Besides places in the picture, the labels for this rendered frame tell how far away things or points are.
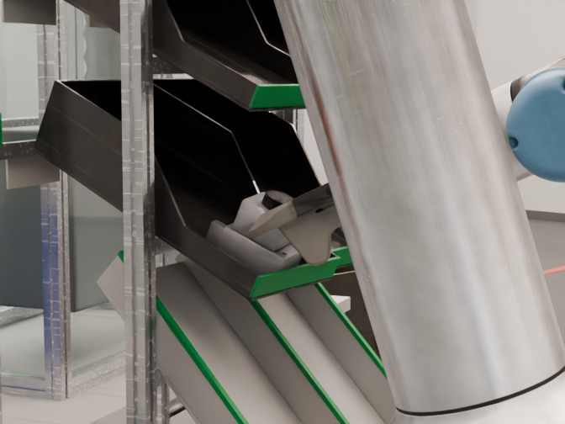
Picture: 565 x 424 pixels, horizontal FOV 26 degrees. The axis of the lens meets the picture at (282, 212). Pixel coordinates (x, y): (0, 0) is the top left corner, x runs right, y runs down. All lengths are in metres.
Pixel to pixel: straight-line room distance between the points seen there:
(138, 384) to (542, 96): 0.46
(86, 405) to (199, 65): 0.99
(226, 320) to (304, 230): 0.23
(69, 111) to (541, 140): 0.49
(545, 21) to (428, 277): 10.68
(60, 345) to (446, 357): 1.44
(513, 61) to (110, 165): 10.32
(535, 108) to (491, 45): 10.67
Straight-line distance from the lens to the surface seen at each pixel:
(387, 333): 0.57
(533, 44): 11.26
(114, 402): 1.96
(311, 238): 1.02
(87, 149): 1.14
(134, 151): 1.06
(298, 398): 1.19
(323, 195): 1.00
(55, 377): 1.98
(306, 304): 1.34
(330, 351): 1.34
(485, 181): 0.55
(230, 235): 1.08
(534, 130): 0.83
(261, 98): 1.02
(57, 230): 1.93
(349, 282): 4.23
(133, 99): 1.07
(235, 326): 1.22
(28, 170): 1.24
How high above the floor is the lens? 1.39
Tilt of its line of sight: 7 degrees down
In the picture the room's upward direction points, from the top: straight up
